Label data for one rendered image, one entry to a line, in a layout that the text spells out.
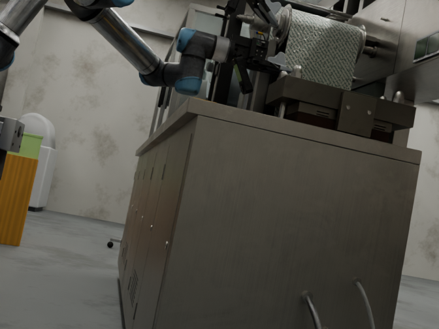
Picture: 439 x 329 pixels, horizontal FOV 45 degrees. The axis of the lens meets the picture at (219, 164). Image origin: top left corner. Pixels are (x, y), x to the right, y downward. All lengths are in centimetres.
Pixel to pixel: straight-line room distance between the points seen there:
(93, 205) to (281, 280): 753
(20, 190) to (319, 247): 339
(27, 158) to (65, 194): 437
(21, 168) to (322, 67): 320
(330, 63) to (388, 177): 45
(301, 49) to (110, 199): 729
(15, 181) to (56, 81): 465
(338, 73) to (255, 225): 63
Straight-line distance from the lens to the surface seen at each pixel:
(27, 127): 818
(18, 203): 452
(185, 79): 158
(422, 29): 166
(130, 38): 156
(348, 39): 179
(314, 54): 173
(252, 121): 137
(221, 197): 134
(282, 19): 176
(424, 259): 1044
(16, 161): 452
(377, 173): 149
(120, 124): 885
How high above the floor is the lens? 66
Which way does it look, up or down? 4 degrees up
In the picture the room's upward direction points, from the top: 11 degrees clockwise
